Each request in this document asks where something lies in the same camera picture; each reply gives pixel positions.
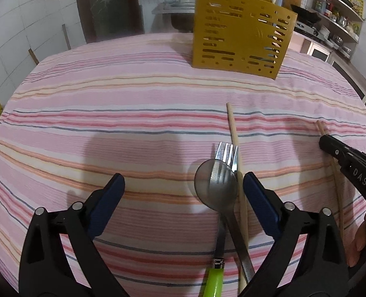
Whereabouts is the green handled metal fork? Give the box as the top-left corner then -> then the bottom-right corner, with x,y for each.
203,142 -> 237,296

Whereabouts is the metal spoon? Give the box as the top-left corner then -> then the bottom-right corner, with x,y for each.
194,159 -> 255,282

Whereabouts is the steel kitchen sink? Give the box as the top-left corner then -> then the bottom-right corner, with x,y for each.
152,2 -> 195,14

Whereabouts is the corner shelf with dishes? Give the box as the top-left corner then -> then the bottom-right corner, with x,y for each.
306,0 -> 364,60

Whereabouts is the gas stove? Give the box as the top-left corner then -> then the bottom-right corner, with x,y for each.
294,21 -> 319,38

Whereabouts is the black wok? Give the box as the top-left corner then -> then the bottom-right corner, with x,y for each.
290,4 -> 321,25

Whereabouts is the pink striped tablecloth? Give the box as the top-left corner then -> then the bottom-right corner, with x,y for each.
0,34 -> 366,296

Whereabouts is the yellow perforated utensil holder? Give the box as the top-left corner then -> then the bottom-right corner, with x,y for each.
192,0 -> 297,79

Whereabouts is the wooden stick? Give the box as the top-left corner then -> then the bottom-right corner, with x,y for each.
61,24 -> 72,50
28,48 -> 39,65

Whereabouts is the dark wooden door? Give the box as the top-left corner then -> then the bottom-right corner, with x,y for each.
76,0 -> 144,44

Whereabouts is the yellow wall poster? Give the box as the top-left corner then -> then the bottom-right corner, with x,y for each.
350,0 -> 365,18

